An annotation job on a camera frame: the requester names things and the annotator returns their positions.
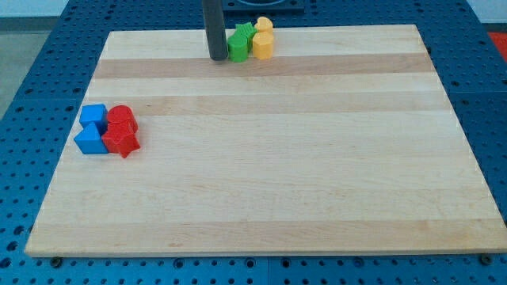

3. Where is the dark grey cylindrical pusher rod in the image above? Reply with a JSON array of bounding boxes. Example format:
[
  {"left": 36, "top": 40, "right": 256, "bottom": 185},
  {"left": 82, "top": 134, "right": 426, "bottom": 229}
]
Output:
[{"left": 201, "top": 0, "right": 228, "bottom": 61}]

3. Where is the green star block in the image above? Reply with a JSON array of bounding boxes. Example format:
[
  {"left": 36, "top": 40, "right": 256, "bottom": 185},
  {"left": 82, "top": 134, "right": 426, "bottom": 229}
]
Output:
[{"left": 235, "top": 22, "right": 257, "bottom": 51}]

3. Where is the red star block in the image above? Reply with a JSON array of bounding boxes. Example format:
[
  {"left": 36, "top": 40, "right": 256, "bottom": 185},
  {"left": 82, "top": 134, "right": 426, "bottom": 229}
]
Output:
[{"left": 101, "top": 121, "right": 140, "bottom": 158}]

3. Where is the green cylinder block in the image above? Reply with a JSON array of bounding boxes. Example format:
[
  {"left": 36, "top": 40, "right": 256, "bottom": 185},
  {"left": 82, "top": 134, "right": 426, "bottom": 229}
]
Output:
[{"left": 227, "top": 34, "right": 249, "bottom": 63}]

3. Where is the yellow heart block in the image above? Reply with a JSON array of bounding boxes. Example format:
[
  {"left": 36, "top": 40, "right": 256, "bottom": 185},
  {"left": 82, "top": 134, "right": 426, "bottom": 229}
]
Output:
[{"left": 254, "top": 17, "right": 273, "bottom": 33}]

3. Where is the yellow hexagon block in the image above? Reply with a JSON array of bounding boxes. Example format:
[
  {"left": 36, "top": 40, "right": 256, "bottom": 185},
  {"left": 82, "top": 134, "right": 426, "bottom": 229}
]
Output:
[{"left": 252, "top": 32, "right": 274, "bottom": 59}]

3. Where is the red cylinder block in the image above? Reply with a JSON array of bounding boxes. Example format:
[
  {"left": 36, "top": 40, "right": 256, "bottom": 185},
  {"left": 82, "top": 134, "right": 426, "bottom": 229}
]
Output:
[{"left": 107, "top": 105, "right": 139, "bottom": 133}]

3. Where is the blue cube block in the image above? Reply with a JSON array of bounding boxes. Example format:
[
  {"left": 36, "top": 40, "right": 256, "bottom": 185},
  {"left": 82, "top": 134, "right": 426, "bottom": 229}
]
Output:
[{"left": 79, "top": 104, "right": 108, "bottom": 135}]

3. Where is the blue triangle block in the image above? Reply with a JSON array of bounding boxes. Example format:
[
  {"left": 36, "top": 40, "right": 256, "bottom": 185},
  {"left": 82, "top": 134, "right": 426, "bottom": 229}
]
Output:
[{"left": 74, "top": 123, "right": 109, "bottom": 154}]

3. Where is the light wooden board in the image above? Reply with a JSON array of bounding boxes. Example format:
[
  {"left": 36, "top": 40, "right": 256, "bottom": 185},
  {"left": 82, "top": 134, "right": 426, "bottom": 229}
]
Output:
[{"left": 25, "top": 25, "right": 506, "bottom": 257}]

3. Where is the dark blue robot mount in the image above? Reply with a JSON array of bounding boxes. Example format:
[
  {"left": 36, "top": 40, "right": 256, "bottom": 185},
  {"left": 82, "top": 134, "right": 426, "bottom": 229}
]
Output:
[{"left": 222, "top": 0, "right": 306, "bottom": 13}]

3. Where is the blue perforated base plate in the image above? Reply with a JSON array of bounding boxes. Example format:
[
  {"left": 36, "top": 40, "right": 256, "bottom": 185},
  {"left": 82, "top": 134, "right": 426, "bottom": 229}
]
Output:
[{"left": 1, "top": 0, "right": 506, "bottom": 284}]

